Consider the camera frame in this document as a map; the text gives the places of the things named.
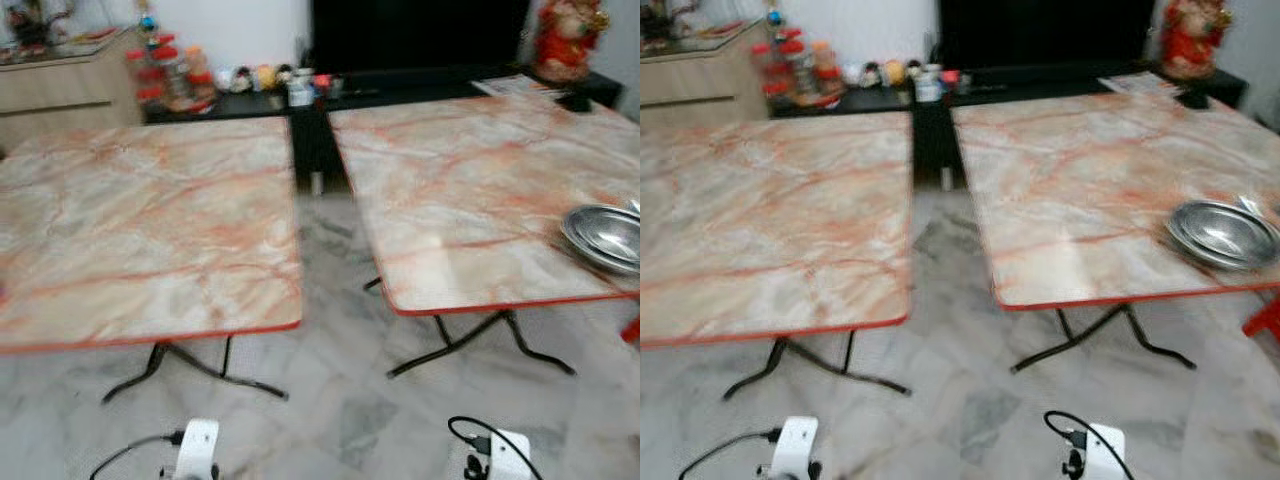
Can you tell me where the black TV console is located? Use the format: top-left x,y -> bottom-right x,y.
770,66 -> 1251,191

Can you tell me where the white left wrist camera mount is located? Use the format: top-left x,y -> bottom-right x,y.
768,415 -> 821,480
172,418 -> 221,480

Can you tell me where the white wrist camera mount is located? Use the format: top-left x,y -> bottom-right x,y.
172,418 -> 221,480
1065,423 -> 1128,480
465,428 -> 533,480
768,415 -> 821,480

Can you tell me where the light wooden drawer cabinet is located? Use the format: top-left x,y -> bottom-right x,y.
0,28 -> 147,153
640,20 -> 777,133

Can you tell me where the red robed deity statue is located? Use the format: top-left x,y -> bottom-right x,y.
533,0 -> 611,85
1160,0 -> 1234,81

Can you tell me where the printed magazine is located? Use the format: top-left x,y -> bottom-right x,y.
1098,72 -> 1187,98
470,75 -> 567,99

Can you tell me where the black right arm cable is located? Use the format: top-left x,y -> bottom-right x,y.
1043,410 -> 1137,480
447,415 -> 546,480

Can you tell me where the large red-lidded jar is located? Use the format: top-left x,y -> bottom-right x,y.
160,45 -> 193,101
788,40 -> 819,94

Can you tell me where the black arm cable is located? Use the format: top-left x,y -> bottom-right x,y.
1043,410 -> 1137,480
447,415 -> 546,480
88,430 -> 187,480
678,428 -> 783,480

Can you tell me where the black television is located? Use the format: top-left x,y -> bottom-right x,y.
310,0 -> 532,77
937,0 -> 1159,72

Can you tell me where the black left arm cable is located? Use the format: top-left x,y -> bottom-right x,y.
678,428 -> 783,480
88,430 -> 187,480

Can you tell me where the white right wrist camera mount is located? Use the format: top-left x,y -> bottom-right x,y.
465,428 -> 533,480
1065,423 -> 1128,480

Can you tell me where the stainless steel plate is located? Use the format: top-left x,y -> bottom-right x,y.
1167,199 -> 1280,263
1164,224 -> 1280,274
560,228 -> 641,279
562,203 -> 641,267

